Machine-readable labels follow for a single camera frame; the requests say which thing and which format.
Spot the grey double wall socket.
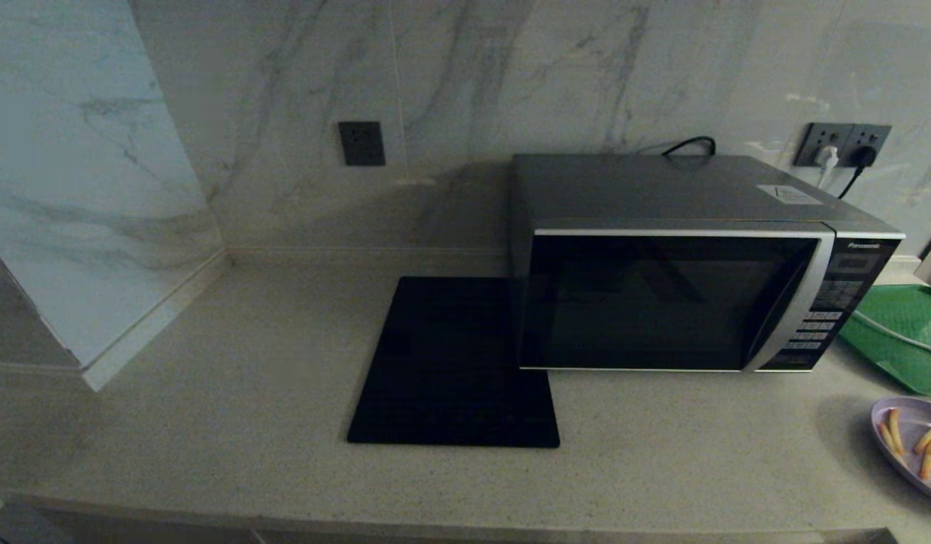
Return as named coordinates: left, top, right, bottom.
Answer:
left=794, top=122, right=892, bottom=168

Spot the black square mat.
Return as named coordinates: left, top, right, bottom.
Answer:
left=347, top=276, right=561, bottom=449

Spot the dark single wall socket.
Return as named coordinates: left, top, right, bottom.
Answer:
left=339, top=121, right=386, bottom=167

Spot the purple plate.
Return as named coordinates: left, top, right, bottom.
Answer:
left=871, top=396, right=931, bottom=507

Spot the green plastic tray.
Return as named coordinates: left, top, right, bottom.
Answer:
left=838, top=283, right=931, bottom=397

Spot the black cable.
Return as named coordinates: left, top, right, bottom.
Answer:
left=660, top=136, right=717, bottom=158

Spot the silver microwave oven body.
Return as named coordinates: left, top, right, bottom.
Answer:
left=509, top=154, right=906, bottom=372

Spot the white plug with cable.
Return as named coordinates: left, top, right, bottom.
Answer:
left=815, top=145, right=841, bottom=187

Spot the black plug with cable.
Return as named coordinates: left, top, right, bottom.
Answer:
left=837, top=145, right=879, bottom=199

